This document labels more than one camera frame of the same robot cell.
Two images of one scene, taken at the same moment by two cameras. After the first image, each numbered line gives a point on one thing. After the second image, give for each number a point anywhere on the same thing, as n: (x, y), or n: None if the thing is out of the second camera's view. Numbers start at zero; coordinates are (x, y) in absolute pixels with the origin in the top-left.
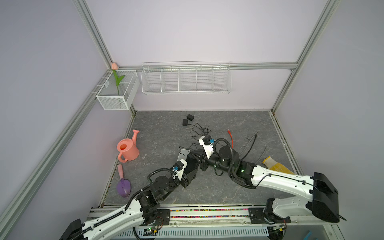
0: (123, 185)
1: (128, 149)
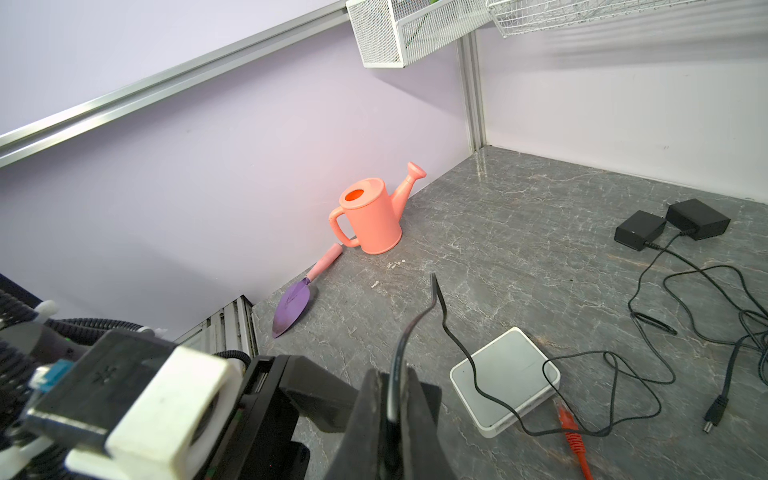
0: (296, 301)
1: (374, 214)
